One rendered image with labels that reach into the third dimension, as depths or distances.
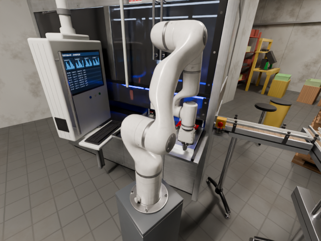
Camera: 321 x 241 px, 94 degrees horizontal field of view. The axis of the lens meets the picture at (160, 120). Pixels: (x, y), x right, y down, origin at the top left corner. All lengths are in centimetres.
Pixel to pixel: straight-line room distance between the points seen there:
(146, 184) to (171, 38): 58
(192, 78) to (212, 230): 144
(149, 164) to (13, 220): 178
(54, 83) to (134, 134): 85
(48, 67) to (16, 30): 267
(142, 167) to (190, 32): 52
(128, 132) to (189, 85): 40
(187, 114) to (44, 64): 98
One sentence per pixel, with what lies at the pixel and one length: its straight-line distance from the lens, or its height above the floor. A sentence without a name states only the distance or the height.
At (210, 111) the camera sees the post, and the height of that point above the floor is 108.
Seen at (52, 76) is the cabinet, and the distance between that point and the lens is 128.
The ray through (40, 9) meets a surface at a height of 182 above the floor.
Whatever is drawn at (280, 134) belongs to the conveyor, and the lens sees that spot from 153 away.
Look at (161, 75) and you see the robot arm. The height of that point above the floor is 144.
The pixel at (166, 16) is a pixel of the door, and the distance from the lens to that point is 129.
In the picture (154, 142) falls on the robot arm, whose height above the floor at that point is 124.
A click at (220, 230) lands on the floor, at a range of 184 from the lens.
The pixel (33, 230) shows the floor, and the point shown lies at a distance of 205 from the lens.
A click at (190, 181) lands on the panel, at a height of 26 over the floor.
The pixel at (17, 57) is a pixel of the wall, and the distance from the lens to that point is 392.
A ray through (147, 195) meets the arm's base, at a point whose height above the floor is 94.
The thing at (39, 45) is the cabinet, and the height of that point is 151.
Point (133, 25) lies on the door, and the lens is 143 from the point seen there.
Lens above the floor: 154
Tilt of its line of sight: 27 degrees down
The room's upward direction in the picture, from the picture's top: 2 degrees clockwise
